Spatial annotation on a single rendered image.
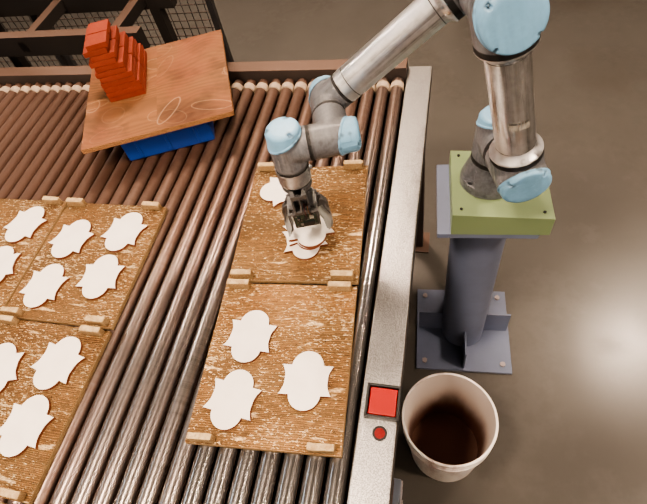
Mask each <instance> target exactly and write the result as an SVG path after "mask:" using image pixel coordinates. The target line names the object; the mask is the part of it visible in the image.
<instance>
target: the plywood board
mask: <svg viewBox="0 0 647 504"><path fill-rule="evenodd" d="M144 50H145V51H146V53H147V69H146V73H147V76H146V94H142V95H139V96H135V97H131V98H127V99H123V100H119V101H115V102H110V100H109V98H108V97H107V95H106V93H105V91H104V89H103V88H102V86H101V82H100V80H99V79H97V78H96V76H95V69H94V68H93V69H92V71H91V79H90V86H89V94H88V101H87V108H86V116H85V123H84V131H83V138H82V145H81V151H82V153H83V154H87V153H91V152H95V151H99V150H103V149H107V148H110V147H114V146H118V145H122V144H126V143H130V142H134V141H137V140H141V139H145V138H149V137H153V136H157V135H161V134H164V133H168V132H172V131H176V130H180V129H184V128H188V127H191V126H195V125H199V124H203V123H207V122H211V121H215V120H218V119H222V118H226V117H230V116H234V115H235V114H234V107H233V101H232V94H231V87H230V81H229V74H228V68H227V61H226V54H225V48H224V41H223V34H222V31H221V29H220V30H216V31H213V32H209V33H205V34H201V35H197V36H193V37H190V38H186V39H182V40H178V41H174V42H170V43H166V44H163V45H159V46H155V47H151V48H147V49H144Z"/></svg>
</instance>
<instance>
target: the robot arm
mask: <svg viewBox="0 0 647 504"><path fill-rule="evenodd" d="M549 14H550V3H549V0H414V1H413V2H412V3H411V4H410V5H409V6H408V7H406V8H405V9H404V10H403V11H402V12H401V13H400V14H399V15H398V16H396V17H395V18H394V19H393V20H392V21H391V22H390V23H389V24H388V25H386V26H385V27H384V28H383V29H382V30H381V31H380V32H379V33H378V34H376V35H375V36H374V37H373V38H372V39H371V40H370V41H369V42H368V43H366V44H365V45H364V46H363V47H362V48H361V49H360V50H359V51H358V52H356V53H355V54H354V55H353V56H352V57H351V58H350V59H349V60H348V61H346V62H345V63H344V64H343V65H342V66H341V67H340V68H339V69H338V70H336V71H335V72H334V73H333V74H332V75H331V76H328V75H323V76H321V77H317V78H316V79H315V80H313V82H312V83H311V85H310V87H309V104H310V107H311V113H312V121H313V123H312V124H308V125H302V126H300V125H299V123H298V122H297V120H295V119H294V118H291V117H290V118H287V117H280V118H277V119H274V120H273V121H271V122H270V123H269V124H268V125H267V127H266V129H265V139H266V142H267V149H268V151H269V153H270V155H271V158H272V161H273V164H274V167H275V171H276V174H277V177H278V180H279V183H280V185H281V186H282V189H283V190H284V191H285V192H286V193H288V194H287V195H286V198H285V200H284V202H283V204H282V214H283V216H284V222H285V226H286V229H287V231H288V234H289V237H290V236H291V234H292V232H293V229H294V226H293V225H294V222H295V225H296V228H301V227H306V226H312V225H317V224H320V225H321V219H320V216H321V217H322V218H323V220H324V222H325V224H326V227H327V228H328V229H329V230H330V229H331V227H332V226H333V219H332V214H331V211H330V207H329V203H328V200H327V199H326V197H325V196H323V195H322V194H320V192H319V191H318V192H317V190H316V189H313V187H311V185H312V177H311V171H310V169H312V168H313V167H312V165H309V162H308V161H313V160H319V159H324V158H329V157H334V156H339V155H341V156H344V155H345V154H348V153H352V152H356V151H359V150H360V149H361V146H362V144H361V136H360V130H359V125H358V120H357V118H356V117H355V116H347V115H346V110H345V109H346V108H347V107H348V106H349V105H350V104H351V103H353V102H354V101H355V100H356V99H358V98H359V97H360V96H361V95H362V94H364V93H365V92H366V91H367V90H368V89H370V88H371V87H372V86H373V85H374V84H376V83H377V82H378V81H379V80H380V79H382V78H383V77H384V76H385V75H386V74H387V73H389V72H390V71H391V70H392V69H393V68H395V67H396V66H397V65H398V64H399V63H401V62H402V61H403V60H404V59H405V58H407V57H408V56H409V55H410V54H411V53H413V52H414V51H415V50H416V49H417V48H419V47H420V46H421V45H422V44H423V43H425V42H426V41H427V40H428V39H429V38H431V37H432V36H433V35H434V34H435V33H437V32H438V31H439V30H440V29H441V28H443V27H444V26H445V25H446V24H447V23H448V22H450V21H457V22H458V21H459V20H460V19H461V18H463V17H464V16H465V15H466V16H467V19H468V22H469V26H470V32H471V39H472V45H473V51H474V54H475V56H476V57H477V58H478V59H480V60H482V61H484V68H485V76H486V83H487V90H488V98H489V106H487V107H485V108H484V109H483V110H481V111H480V113H479V116H478V120H477V121H476V130H475V135H474V140H473V145H472V150H471V155H470V156H469V158H468V159H467V161H466V162H465V164H464V165H463V167H462V169H461V172H460V184H461V186H462V187H463V189H464V190H465V191H466V192H467V193H469V194H470V195H472V196H474V197H477V198H480V199H485V200H497V199H501V198H503V199H504V200H505V201H507V202H512V203H520V202H525V201H528V200H531V199H533V198H535V197H537V196H539V195H541V193H543V192H544V191H546V190H547V188H548V187H549V186H550V184H551V182H552V175H551V171H550V169H548V168H547V166H546V163H545V156H544V141H543V139H542V138H541V136H540V135H539V134H537V133H536V122H535V100H534V78H533V56H532V50H533V49H534V48H535V47H536V46H537V45H538V43H539V41H540V38H541V32H542V31H544V30H545V28H546V25H547V23H548V19H549Z"/></svg>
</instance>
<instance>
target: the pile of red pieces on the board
mask: <svg viewBox="0 0 647 504"><path fill-rule="evenodd" d="M83 56H84V57H85V58H89V57H90V59H89V66H90V68H91V69H93V68H94V69H95V76H96V78H97V79H99V80H100V82H101V86H102V88H103V89H104V91H105V93H106V95H107V97H108V98H109V100H110V102H115V101H119V100H123V99H127V98H131V97H135V96H139V95H142V94H146V76H147V73H146V69H147V53H146V51H145V50H144V47H143V45H141V43H137V41H136V39H134V38H133V36H132V37H128V36H127V34H126V32H125V31H123V32H119V29H118V27H117V25H115V26H111V27H110V22H109V20H108V19H105V20H102V21H98V22H94V23H90V24H88V28H87V29H86V35H85V42H84V48H83Z"/></svg>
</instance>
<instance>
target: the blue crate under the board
mask: <svg viewBox="0 0 647 504"><path fill-rule="evenodd" d="M214 139H215V133H214V124H213V121H211V122H207V123H203V124H199V125H195V126H191V127H188V128H184V129H180V130H176V131H172V132H168V133H164V134H161V135H157V136H153V137H149V138H145V139H141V140H137V141H134V142H130V143H126V144H122V145H121V147H122V148H123V150H124V151H125V153H126V155H127V156H128V158H129V159H130V160H131V161H133V160H137V159H141V158H145V157H149V156H152V155H156V154H160V153H164V152H168V151H172V150H176V149H179V148H183V147H187V146H191V145H195V144H199V143H203V142H207V141H210V140H214Z"/></svg>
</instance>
